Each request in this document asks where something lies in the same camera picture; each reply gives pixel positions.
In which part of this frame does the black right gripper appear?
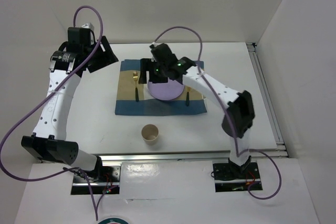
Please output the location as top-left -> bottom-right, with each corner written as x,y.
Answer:
138,58 -> 169,84

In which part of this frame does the gold fork black handle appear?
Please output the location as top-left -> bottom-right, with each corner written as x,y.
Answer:
133,71 -> 139,102

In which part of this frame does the purple plate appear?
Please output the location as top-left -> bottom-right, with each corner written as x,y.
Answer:
147,79 -> 184,101

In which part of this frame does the blue beige striped placemat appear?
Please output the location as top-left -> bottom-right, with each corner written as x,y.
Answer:
115,59 -> 207,116

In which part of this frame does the gold knife black handle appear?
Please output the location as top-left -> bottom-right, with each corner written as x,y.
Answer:
185,87 -> 191,106

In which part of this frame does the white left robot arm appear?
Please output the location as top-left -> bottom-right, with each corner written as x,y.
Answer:
21,23 -> 118,182

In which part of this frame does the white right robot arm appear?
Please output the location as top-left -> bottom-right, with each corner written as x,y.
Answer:
148,43 -> 255,178

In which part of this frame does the beige cup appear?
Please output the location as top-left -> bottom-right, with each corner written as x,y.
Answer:
141,124 -> 159,145

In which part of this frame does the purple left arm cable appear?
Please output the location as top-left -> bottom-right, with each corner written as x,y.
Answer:
0,6 -> 103,221

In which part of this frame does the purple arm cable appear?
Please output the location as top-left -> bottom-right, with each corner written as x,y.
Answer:
0,6 -> 103,221
153,26 -> 281,200

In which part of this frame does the aluminium rail front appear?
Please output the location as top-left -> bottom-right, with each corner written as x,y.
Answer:
100,151 -> 230,162

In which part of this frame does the aluminium rail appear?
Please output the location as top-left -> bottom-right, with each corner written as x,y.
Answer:
246,42 -> 289,158
100,151 -> 230,162

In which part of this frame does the aluminium rail right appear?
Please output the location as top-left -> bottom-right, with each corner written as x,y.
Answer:
246,42 -> 289,158

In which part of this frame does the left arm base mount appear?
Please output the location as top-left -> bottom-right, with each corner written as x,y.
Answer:
70,164 -> 121,195

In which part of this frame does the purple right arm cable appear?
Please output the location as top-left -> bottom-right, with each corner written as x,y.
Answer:
153,26 -> 281,200

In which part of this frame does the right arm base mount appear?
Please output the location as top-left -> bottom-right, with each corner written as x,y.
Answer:
211,162 -> 263,193

